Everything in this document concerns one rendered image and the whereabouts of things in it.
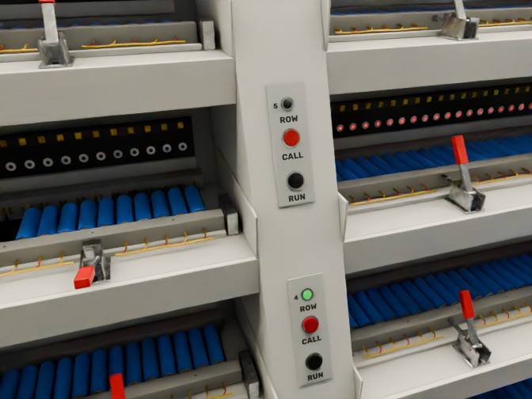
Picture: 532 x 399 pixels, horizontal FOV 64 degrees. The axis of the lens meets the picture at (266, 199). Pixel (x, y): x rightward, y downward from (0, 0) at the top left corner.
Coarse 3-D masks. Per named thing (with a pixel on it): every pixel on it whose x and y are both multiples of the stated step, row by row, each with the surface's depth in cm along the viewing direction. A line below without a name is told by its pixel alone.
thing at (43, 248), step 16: (128, 224) 46; (144, 224) 46; (160, 224) 46; (176, 224) 46; (192, 224) 46; (208, 224) 47; (224, 224) 48; (16, 240) 43; (32, 240) 43; (48, 240) 43; (64, 240) 43; (80, 240) 43; (112, 240) 44; (128, 240) 45; (144, 240) 46; (160, 240) 46; (0, 256) 42; (16, 256) 42; (32, 256) 43; (48, 256) 43; (16, 272) 41
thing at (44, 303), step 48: (0, 192) 52; (240, 192) 47; (240, 240) 47; (0, 288) 40; (48, 288) 40; (96, 288) 40; (144, 288) 42; (192, 288) 43; (240, 288) 45; (0, 336) 39; (48, 336) 41
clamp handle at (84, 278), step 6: (90, 252) 40; (90, 258) 41; (96, 258) 41; (84, 264) 39; (90, 264) 39; (78, 270) 37; (84, 270) 37; (90, 270) 36; (78, 276) 35; (84, 276) 35; (90, 276) 35; (78, 282) 34; (84, 282) 34; (90, 282) 35; (78, 288) 34
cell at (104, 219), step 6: (108, 198) 52; (102, 204) 50; (108, 204) 50; (114, 204) 52; (102, 210) 49; (108, 210) 49; (114, 210) 51; (102, 216) 48; (108, 216) 48; (114, 216) 49; (102, 222) 47; (108, 222) 47; (114, 222) 48
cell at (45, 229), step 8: (48, 208) 50; (56, 208) 50; (48, 216) 48; (56, 216) 49; (40, 224) 47; (48, 224) 47; (56, 224) 48; (40, 232) 45; (48, 232) 45; (56, 232) 47
